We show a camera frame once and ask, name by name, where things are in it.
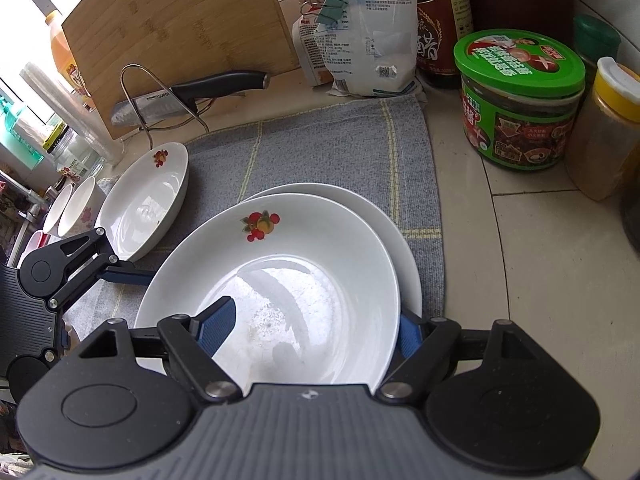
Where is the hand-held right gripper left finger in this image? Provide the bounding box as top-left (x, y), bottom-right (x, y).
top-left (75, 296), bottom-right (241, 403)

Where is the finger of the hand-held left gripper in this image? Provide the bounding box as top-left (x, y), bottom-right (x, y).
top-left (47, 228), bottom-right (157, 312)

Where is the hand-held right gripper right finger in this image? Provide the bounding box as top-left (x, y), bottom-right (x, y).
top-left (375, 310), bottom-right (546, 403)

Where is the white bowl with pink flowers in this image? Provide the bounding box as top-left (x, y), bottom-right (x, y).
top-left (57, 176), bottom-right (99, 239)
top-left (42, 182), bottom-right (73, 234)

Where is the white plate with fruit print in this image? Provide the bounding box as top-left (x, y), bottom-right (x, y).
top-left (95, 142), bottom-right (190, 262)
top-left (245, 182), bottom-right (423, 318)
top-left (134, 193), bottom-right (401, 396)

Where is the metal faucet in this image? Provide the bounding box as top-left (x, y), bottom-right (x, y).
top-left (0, 170), bottom-right (43, 223)

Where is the glass jar with lid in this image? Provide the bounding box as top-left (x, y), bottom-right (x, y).
top-left (42, 122), bottom-right (106, 181)

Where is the tall plastic wrap roll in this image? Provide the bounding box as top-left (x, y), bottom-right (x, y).
top-left (20, 61), bottom-right (123, 166)

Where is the green dish soap bottle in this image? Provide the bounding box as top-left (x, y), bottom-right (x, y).
top-left (0, 97), bottom-right (51, 171)

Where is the checked grey and blue towel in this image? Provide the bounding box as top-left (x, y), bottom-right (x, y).
top-left (65, 95), bottom-right (446, 341)

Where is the orange cooking oil bottle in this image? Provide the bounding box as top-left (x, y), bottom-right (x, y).
top-left (50, 10), bottom-right (96, 111)

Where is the bamboo cutting board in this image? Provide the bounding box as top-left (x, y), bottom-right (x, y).
top-left (61, 0), bottom-right (306, 141)

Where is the green lidded sauce jar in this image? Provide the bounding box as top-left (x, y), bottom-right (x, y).
top-left (453, 29), bottom-right (587, 173)

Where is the yellow lid spice jar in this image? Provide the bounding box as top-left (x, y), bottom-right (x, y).
top-left (565, 56), bottom-right (640, 202)

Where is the white bag with red print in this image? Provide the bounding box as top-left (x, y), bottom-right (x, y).
top-left (292, 10), bottom-right (333, 86)

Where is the white bag with blue print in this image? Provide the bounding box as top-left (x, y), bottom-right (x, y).
top-left (312, 0), bottom-right (426, 98)

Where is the dark sauce bottle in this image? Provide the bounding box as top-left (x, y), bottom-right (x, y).
top-left (415, 0), bottom-right (474, 90)

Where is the green binder clip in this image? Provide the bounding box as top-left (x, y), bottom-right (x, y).
top-left (315, 2), bottom-right (350, 27)

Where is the small green lid jar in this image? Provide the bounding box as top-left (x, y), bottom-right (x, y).
top-left (573, 15), bottom-right (622, 68)

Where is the metal wire rack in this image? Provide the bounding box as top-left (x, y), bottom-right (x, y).
top-left (120, 63), bottom-right (211, 151)

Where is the kitchen knife with black handle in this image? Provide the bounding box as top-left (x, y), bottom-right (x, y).
top-left (111, 70), bottom-right (271, 128)

